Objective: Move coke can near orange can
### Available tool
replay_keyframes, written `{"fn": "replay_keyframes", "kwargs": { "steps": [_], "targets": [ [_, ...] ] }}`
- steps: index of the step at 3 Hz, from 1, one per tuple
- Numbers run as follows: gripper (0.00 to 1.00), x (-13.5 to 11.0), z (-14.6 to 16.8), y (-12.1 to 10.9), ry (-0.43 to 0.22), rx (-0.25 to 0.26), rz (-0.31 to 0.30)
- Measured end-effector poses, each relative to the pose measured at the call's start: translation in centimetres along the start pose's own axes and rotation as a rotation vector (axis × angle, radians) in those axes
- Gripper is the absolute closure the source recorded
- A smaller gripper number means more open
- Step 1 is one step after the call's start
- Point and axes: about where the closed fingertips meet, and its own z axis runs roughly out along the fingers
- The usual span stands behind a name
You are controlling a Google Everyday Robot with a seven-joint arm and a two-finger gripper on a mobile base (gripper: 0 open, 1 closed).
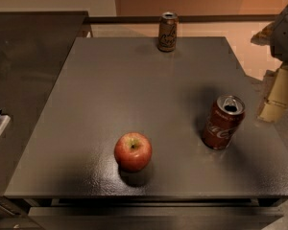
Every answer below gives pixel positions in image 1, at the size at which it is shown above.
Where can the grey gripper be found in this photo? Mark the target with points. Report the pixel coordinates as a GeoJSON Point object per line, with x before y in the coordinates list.
{"type": "Point", "coordinates": [285, 35]}

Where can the red coke can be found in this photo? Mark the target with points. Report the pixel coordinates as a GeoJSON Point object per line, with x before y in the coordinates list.
{"type": "Point", "coordinates": [225, 117]}

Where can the orange soda can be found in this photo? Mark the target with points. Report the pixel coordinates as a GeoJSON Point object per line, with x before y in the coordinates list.
{"type": "Point", "coordinates": [167, 33]}

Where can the red apple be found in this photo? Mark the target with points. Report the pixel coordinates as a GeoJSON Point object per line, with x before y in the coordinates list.
{"type": "Point", "coordinates": [133, 152]}

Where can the dark side counter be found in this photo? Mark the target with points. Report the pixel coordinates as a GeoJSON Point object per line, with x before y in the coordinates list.
{"type": "Point", "coordinates": [33, 48]}

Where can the drawer front under table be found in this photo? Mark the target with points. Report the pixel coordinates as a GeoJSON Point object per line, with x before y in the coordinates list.
{"type": "Point", "coordinates": [154, 218]}

